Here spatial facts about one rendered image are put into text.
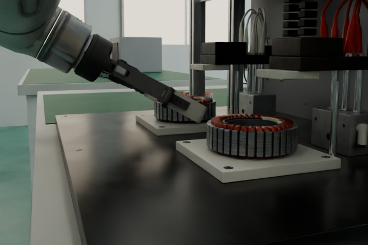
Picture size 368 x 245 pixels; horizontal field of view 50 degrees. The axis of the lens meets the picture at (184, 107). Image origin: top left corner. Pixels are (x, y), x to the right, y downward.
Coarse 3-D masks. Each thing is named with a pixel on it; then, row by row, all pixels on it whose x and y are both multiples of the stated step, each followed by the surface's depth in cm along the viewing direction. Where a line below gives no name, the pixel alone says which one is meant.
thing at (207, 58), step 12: (204, 48) 73; (216, 48) 69; (228, 48) 70; (240, 48) 70; (204, 60) 73; (216, 60) 69; (228, 60) 70; (240, 60) 70; (252, 60) 71; (264, 60) 72; (252, 84) 76
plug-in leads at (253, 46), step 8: (256, 16) 72; (264, 16) 73; (240, 24) 76; (256, 24) 76; (264, 24) 73; (240, 32) 76; (256, 32) 76; (264, 32) 73; (240, 40) 76; (248, 40) 74; (256, 40) 76; (264, 40) 73; (256, 48) 76; (264, 48) 74
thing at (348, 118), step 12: (324, 108) 55; (312, 120) 56; (324, 120) 54; (348, 120) 50; (360, 120) 50; (312, 132) 57; (324, 132) 54; (348, 132) 50; (324, 144) 54; (348, 144) 50
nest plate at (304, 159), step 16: (176, 144) 53; (192, 144) 52; (192, 160) 48; (208, 160) 44; (224, 160) 44; (240, 160) 44; (256, 160) 44; (272, 160) 44; (288, 160) 44; (304, 160) 44; (320, 160) 44; (336, 160) 45; (224, 176) 40; (240, 176) 41; (256, 176) 41; (272, 176) 42
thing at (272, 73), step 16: (272, 48) 52; (288, 48) 49; (304, 48) 46; (320, 48) 47; (336, 48) 48; (272, 64) 52; (288, 64) 49; (304, 64) 46; (320, 64) 47; (336, 64) 48; (352, 64) 49; (336, 80) 55
